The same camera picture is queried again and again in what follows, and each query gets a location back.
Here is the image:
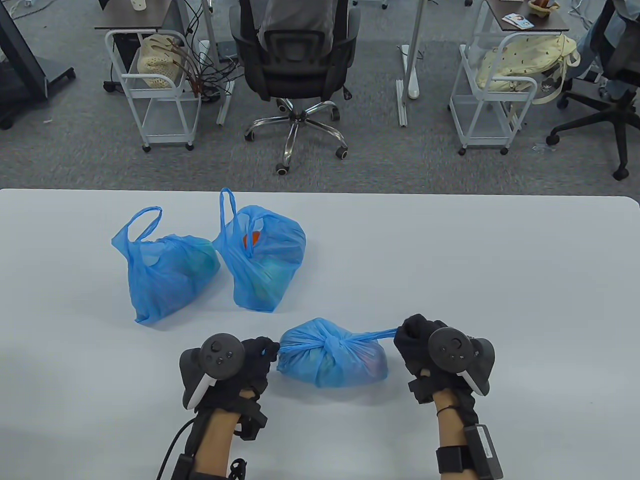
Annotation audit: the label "black stand base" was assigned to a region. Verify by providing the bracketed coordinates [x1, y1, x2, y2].
[0, 0, 77, 131]

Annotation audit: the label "person's left forearm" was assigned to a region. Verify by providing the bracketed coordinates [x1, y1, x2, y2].
[192, 407, 241, 480]

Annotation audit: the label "yellow patterned cloth bag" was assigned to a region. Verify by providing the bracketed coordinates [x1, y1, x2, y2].
[475, 34, 581, 105]

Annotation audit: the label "blue plastic bag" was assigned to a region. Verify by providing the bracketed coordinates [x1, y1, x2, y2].
[261, 317, 401, 389]
[111, 205, 221, 326]
[212, 187, 307, 314]

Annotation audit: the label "black forearm sensor box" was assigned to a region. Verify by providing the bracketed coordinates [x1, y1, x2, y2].
[462, 423, 504, 480]
[172, 452, 198, 480]

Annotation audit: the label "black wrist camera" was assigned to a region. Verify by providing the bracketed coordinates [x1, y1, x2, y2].
[235, 395, 268, 441]
[408, 375, 436, 405]

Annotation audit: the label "grey tracking controller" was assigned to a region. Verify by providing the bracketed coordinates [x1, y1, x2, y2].
[426, 327, 496, 397]
[179, 333, 247, 411]

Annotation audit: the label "cream knit bag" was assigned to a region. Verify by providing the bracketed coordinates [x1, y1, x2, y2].
[136, 34, 188, 91]

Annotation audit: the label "black cable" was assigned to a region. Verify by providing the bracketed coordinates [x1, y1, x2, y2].
[156, 419, 198, 480]

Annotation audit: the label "person's right hand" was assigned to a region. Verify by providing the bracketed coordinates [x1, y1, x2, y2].
[393, 314, 481, 426]

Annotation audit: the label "person's right forearm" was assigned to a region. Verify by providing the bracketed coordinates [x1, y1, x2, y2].
[432, 390, 473, 480]

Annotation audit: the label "white desk leg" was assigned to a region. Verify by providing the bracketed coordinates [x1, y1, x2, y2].
[200, 0, 236, 126]
[396, 0, 426, 127]

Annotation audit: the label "black chair chrome base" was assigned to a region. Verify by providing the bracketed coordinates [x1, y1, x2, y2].
[229, 0, 362, 176]

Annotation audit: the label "brown desk top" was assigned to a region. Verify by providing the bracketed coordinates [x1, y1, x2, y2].
[484, 0, 570, 34]
[95, 0, 176, 30]

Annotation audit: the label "person's left hand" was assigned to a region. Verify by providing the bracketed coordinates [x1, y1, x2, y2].
[197, 336, 281, 416]

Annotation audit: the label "white rolling cart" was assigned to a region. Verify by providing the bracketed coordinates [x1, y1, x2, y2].
[448, 32, 538, 156]
[104, 29, 202, 153]

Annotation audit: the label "tangled dark cables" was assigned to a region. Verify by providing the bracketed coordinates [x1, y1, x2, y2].
[170, 0, 246, 103]

